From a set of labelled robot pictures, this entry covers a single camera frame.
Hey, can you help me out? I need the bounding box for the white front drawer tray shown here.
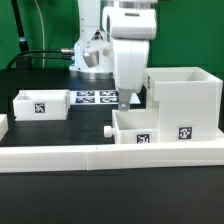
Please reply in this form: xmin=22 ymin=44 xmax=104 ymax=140
xmin=104 ymin=109 xmax=158 ymax=144

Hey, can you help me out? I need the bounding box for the white U-shaped fence wall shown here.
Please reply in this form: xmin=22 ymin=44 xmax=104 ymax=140
xmin=0 ymin=113 xmax=224 ymax=174

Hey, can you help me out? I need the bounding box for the black cable with connector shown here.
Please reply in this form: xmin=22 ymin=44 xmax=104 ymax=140
xmin=5 ymin=47 xmax=76 ymax=70

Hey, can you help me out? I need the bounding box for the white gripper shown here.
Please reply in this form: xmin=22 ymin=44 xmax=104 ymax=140
xmin=102 ymin=7 xmax=157 ymax=110

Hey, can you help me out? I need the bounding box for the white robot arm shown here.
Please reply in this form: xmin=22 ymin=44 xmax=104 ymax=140
xmin=69 ymin=0 xmax=158 ymax=111

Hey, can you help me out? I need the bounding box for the white drawer cabinet box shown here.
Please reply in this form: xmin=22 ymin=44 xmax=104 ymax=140
xmin=145 ymin=67 xmax=223 ymax=142

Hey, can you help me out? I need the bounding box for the white drawer tray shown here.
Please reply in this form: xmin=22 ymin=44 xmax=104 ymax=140
xmin=104 ymin=109 xmax=158 ymax=144
xmin=13 ymin=90 xmax=70 ymax=121

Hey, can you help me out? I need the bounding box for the white thin cable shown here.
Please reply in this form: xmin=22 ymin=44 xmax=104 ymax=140
xmin=33 ymin=0 xmax=46 ymax=69

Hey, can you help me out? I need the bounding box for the black pole stand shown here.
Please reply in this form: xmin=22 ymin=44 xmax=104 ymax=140
xmin=10 ymin=0 xmax=32 ymax=70

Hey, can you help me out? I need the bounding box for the white fiducial marker sheet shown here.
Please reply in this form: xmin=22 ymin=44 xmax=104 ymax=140
xmin=69 ymin=89 xmax=141 ymax=106

